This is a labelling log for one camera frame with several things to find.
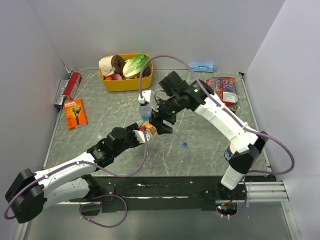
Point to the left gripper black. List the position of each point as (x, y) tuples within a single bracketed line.
[(130, 130)]

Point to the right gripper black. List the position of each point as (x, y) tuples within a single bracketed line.
[(161, 128)]

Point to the orange drink bottle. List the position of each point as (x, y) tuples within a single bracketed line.
[(149, 127)]

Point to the clear blue water bottle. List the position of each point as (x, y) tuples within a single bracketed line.
[(145, 111)]

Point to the blue bottle cap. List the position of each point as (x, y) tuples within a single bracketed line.
[(185, 145)]

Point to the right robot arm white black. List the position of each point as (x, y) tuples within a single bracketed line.
[(245, 143)]

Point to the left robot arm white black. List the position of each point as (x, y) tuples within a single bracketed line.
[(32, 192)]

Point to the yellow plastic basket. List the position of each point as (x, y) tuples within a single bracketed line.
[(118, 83)]

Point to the orange razor box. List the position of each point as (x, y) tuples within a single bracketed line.
[(75, 114)]

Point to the plush cabbage toy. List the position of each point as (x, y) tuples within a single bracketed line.
[(134, 66)]

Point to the red snack bag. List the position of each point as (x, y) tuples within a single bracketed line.
[(225, 88)]

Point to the white blue can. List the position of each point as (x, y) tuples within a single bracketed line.
[(229, 152)]

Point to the blue tissue pack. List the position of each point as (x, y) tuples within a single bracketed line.
[(203, 68)]

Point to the small dark jar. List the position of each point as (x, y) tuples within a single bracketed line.
[(234, 108)]

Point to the brown beige plush toy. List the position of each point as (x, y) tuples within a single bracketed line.
[(111, 65)]

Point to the red box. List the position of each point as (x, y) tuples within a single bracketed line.
[(72, 86)]

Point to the purple grey box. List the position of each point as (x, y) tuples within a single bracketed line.
[(59, 97)]

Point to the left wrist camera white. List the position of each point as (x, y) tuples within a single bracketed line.
[(143, 136)]

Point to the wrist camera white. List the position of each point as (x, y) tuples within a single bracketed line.
[(143, 136), (148, 98)]

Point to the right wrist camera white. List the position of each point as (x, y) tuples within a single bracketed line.
[(148, 98)]

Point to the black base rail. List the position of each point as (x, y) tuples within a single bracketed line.
[(171, 192)]

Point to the aluminium frame rail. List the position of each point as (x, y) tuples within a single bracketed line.
[(266, 192)]

